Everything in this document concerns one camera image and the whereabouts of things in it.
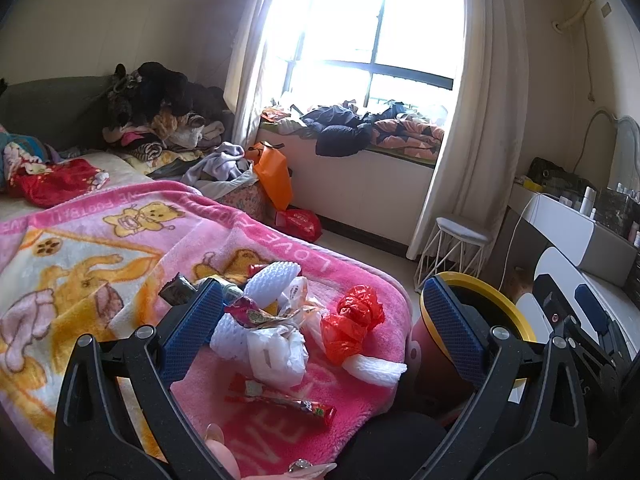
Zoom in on red snack wrapper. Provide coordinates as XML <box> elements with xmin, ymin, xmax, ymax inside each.
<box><xmin>226</xmin><ymin>374</ymin><xmax>337</xmax><ymax>427</ymax></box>

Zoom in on white foam net sleeve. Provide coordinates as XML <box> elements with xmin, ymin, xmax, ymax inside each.
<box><xmin>209</xmin><ymin>261</ymin><xmax>302</xmax><ymax>362</ymax></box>

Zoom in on white orange plastic bag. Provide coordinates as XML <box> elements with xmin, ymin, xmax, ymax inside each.
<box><xmin>246</xmin><ymin>276</ymin><xmax>328</xmax><ymax>390</ymax></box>

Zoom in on red plastic bag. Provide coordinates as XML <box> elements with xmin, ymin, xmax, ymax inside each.
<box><xmin>320</xmin><ymin>285</ymin><xmax>385</xmax><ymax>365</ymax></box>

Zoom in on dark foil wrapper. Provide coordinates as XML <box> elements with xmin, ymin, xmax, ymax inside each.
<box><xmin>158</xmin><ymin>273</ymin><xmax>198</xmax><ymax>307</ymax></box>

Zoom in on yellow rim trash bin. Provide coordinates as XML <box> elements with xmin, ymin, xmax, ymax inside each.
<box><xmin>405</xmin><ymin>271</ymin><xmax>537</xmax><ymax>417</ymax></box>

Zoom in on left hand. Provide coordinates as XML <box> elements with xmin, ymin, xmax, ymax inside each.
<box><xmin>204</xmin><ymin>424</ymin><xmax>337</xmax><ymax>480</ymax></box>

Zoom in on white shell chair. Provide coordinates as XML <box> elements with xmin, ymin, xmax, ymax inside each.
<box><xmin>515</xmin><ymin>247</ymin><xmax>639</xmax><ymax>358</ymax></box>

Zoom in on white dressing table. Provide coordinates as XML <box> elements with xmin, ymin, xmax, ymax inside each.
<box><xmin>509</xmin><ymin>183</ymin><xmax>637</xmax><ymax>287</ymax></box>

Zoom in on white cosmetic bottle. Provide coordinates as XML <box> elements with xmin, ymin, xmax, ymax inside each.
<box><xmin>579</xmin><ymin>186</ymin><xmax>597</xmax><ymax>217</ymax></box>

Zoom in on dark bag on table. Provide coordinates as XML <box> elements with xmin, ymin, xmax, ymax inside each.
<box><xmin>526</xmin><ymin>157</ymin><xmax>596</xmax><ymax>196</ymax></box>

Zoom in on vanity mirror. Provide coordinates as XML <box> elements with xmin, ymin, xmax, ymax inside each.
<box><xmin>608</xmin><ymin>116</ymin><xmax>640</xmax><ymax>191</ymax></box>

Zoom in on pink cartoon bear blanket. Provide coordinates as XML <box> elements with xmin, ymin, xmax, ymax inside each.
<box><xmin>1</xmin><ymin>182</ymin><xmax>411</xmax><ymax>478</ymax></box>

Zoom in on right cream curtain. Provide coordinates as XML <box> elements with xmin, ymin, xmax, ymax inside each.
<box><xmin>407</xmin><ymin>0</ymin><xmax>529</xmax><ymax>260</ymax></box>

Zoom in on cream curtain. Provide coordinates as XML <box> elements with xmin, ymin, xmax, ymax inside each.
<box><xmin>407</xmin><ymin>0</ymin><xmax>529</xmax><ymax>260</ymax></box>
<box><xmin>224</xmin><ymin>0</ymin><xmax>273</xmax><ymax>148</ymax></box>

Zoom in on red garment on bed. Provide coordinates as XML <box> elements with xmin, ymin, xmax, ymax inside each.
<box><xmin>6</xmin><ymin>158</ymin><xmax>110</xmax><ymax>208</ymax></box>

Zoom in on orange patterned quilt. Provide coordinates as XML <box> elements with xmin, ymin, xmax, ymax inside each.
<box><xmin>371</xmin><ymin>116</ymin><xmax>445</xmax><ymax>164</ymax></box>

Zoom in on floral laundry basket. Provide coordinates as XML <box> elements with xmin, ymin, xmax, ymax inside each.
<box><xmin>195</xmin><ymin>168</ymin><xmax>268</xmax><ymax>221</ymax></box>

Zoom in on red shopping bag on floor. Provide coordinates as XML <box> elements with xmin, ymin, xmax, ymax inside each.
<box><xmin>274</xmin><ymin>208</ymin><xmax>322</xmax><ymax>243</ymax></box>

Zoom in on grey clothes in basket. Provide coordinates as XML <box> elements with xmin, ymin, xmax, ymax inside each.
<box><xmin>181</xmin><ymin>142</ymin><xmax>250</xmax><ymax>186</ymax></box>

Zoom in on orange paper bag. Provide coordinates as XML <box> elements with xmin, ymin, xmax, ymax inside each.
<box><xmin>245</xmin><ymin>142</ymin><xmax>293</xmax><ymax>210</ymax></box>

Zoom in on pile of clothes on bed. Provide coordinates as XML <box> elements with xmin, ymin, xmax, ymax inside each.
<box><xmin>102</xmin><ymin>62</ymin><xmax>234</xmax><ymax>164</ymax></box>

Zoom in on dark jacket on sill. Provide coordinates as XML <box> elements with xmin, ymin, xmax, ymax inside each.
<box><xmin>300</xmin><ymin>101</ymin><xmax>407</xmax><ymax>157</ymax></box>

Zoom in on left cream curtain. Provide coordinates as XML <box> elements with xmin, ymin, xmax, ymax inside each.
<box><xmin>224</xmin><ymin>0</ymin><xmax>273</xmax><ymax>148</ymax></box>

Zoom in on white wire stool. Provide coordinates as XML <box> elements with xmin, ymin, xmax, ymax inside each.
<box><xmin>413</xmin><ymin>214</ymin><xmax>492</xmax><ymax>292</ymax></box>

